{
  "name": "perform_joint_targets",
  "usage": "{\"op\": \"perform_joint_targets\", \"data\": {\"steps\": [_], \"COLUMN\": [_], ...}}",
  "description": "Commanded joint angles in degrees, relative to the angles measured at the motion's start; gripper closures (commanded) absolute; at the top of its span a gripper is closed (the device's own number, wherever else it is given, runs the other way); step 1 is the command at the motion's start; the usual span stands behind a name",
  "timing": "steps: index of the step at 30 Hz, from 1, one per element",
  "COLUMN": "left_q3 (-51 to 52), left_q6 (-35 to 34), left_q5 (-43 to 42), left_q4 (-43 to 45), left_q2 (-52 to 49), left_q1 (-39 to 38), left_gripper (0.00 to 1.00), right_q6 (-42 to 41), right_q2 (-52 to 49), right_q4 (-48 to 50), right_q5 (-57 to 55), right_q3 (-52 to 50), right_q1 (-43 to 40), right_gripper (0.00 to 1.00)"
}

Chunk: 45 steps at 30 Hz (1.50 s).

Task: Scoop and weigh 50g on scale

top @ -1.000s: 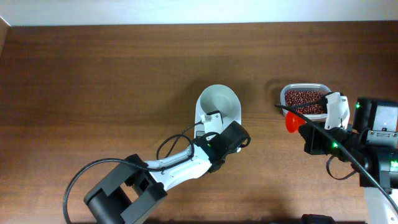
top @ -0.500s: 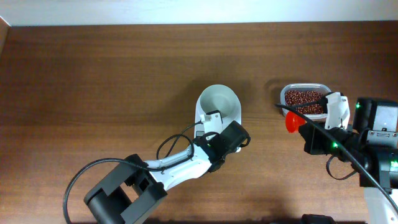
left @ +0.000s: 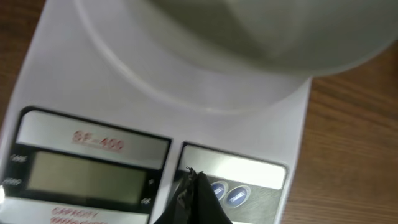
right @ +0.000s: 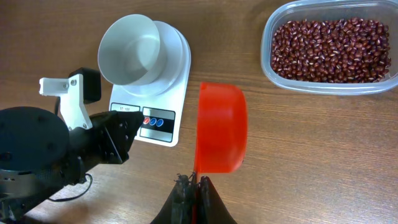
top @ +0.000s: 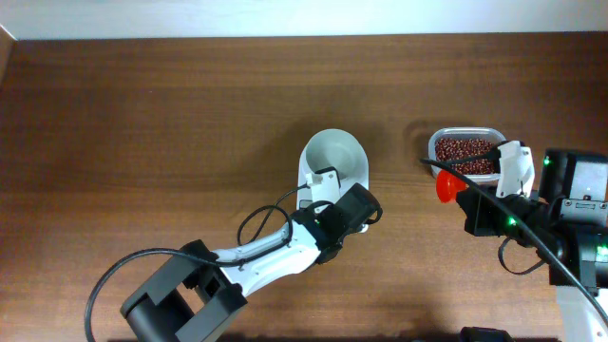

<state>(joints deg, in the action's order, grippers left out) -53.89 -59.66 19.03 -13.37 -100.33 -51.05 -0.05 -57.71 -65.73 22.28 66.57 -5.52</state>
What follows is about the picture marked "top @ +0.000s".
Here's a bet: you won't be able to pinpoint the red adzuki beans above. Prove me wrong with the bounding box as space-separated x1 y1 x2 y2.
434 138 495 175

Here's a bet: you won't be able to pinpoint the black cable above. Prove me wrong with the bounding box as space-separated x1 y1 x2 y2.
84 183 313 342
419 146 608 333

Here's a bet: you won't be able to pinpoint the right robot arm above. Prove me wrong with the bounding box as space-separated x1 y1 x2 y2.
455 148 607 341

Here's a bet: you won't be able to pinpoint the clear plastic container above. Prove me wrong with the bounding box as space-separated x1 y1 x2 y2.
427 127 506 183

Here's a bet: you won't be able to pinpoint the left black cable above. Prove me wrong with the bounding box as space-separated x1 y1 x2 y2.
84 183 313 342

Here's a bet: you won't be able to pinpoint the right black cable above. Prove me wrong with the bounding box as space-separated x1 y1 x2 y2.
419 146 608 333

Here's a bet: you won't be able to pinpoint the orange measuring scoop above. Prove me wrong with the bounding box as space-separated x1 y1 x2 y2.
436 170 467 203

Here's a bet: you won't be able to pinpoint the white round bowl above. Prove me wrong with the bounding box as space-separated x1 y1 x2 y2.
302 128 368 181

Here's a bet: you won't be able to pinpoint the white digital kitchen scale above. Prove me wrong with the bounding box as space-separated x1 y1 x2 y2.
296 152 370 209

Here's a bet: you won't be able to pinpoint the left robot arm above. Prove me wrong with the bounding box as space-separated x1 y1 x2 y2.
120 183 382 342

